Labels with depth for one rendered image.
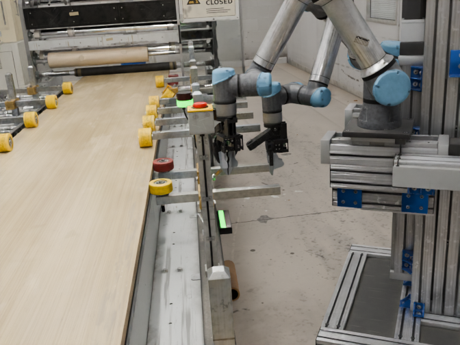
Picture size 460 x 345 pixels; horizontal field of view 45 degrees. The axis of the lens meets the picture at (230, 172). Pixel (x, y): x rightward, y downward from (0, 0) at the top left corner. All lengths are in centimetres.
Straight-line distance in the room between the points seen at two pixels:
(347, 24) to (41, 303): 116
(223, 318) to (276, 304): 197
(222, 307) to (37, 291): 59
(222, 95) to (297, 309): 137
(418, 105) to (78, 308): 145
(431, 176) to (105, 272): 105
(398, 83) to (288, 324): 138
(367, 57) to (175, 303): 96
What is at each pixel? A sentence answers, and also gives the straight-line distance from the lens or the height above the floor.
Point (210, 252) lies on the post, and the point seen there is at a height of 78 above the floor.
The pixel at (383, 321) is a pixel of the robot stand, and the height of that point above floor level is 21.
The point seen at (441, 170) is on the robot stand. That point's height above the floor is 95.
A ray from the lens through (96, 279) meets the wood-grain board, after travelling 135.
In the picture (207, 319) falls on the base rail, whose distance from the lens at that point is 151.
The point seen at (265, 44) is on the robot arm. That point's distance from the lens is 189.
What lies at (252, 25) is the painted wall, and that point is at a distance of 1110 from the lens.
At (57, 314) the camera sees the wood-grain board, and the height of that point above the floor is 90.
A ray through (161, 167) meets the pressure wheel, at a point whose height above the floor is 89.
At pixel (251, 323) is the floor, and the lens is 273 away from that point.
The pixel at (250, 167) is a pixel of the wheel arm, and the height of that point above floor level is 86.
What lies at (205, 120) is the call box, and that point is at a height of 119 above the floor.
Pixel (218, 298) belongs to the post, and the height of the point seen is 108.
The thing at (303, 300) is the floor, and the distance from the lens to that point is 289.
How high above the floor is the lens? 153
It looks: 19 degrees down
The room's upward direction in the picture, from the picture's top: 4 degrees counter-clockwise
